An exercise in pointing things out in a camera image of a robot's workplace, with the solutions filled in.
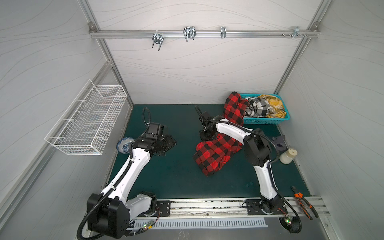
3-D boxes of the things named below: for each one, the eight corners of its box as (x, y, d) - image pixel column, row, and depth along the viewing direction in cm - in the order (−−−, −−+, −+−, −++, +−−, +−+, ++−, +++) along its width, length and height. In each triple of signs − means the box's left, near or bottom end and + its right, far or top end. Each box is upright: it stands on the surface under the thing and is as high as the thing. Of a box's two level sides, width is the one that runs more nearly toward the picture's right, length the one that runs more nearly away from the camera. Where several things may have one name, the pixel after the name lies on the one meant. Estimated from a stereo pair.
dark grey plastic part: (274, 150, 98) (277, 147, 94) (270, 138, 104) (272, 134, 101) (286, 150, 98) (289, 147, 94) (281, 138, 104) (284, 135, 101)
